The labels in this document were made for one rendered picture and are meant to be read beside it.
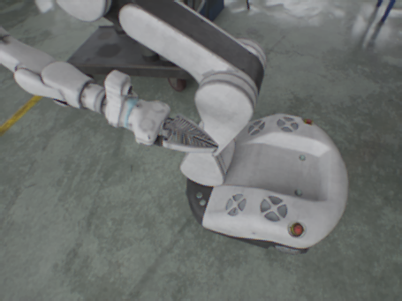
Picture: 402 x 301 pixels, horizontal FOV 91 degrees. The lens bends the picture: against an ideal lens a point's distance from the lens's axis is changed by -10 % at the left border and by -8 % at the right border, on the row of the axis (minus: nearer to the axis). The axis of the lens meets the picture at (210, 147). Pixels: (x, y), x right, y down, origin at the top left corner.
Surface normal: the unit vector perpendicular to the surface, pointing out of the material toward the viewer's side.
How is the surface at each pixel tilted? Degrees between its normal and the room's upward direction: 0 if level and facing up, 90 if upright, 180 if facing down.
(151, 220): 0
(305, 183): 1
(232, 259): 0
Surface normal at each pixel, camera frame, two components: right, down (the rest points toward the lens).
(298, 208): -0.05, -0.57
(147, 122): 0.26, -0.44
